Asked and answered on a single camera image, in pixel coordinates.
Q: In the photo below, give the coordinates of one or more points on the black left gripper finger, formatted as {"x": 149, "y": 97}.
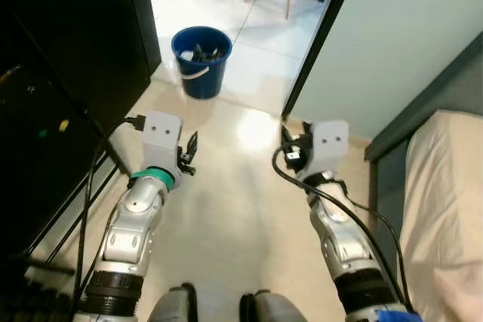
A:
{"x": 192, "y": 144}

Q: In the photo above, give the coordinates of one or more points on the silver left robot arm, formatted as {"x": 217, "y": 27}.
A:
{"x": 136, "y": 224}

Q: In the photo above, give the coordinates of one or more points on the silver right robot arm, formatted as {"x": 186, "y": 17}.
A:
{"x": 343, "y": 239}

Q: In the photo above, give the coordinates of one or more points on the blue plastic bucket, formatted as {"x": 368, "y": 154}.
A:
{"x": 200, "y": 81}

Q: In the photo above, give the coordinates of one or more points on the black plastic trash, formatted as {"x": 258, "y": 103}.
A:
{"x": 207, "y": 53}

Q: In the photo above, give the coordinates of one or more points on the grey right robot leg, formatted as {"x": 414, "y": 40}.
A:
{"x": 275, "y": 308}

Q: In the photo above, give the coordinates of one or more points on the beige mattress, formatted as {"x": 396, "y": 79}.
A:
{"x": 445, "y": 201}

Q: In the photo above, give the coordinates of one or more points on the tall black cabinet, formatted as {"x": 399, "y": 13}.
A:
{"x": 90, "y": 20}

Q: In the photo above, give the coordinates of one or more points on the blue tape strip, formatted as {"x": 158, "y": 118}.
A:
{"x": 400, "y": 316}

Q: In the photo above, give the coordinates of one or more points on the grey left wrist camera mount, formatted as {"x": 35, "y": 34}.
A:
{"x": 162, "y": 137}

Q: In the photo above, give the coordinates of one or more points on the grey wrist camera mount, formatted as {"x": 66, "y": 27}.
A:
{"x": 328, "y": 145}
{"x": 162, "y": 137}

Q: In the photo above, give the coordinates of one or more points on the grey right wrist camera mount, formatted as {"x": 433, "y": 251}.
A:
{"x": 328, "y": 145}

